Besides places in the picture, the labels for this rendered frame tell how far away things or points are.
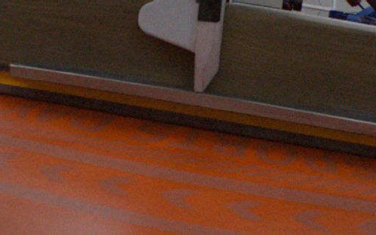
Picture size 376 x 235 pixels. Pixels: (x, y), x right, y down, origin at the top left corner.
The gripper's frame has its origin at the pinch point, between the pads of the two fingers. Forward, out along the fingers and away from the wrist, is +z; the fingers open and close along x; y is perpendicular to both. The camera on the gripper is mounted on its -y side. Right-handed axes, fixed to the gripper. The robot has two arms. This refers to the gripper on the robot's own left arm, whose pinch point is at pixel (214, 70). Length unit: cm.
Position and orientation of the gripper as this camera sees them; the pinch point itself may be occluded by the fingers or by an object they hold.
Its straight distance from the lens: 38.4
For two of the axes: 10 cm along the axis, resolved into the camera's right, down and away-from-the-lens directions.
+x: -1.7, 2.5, -9.5
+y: -9.8, -1.3, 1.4
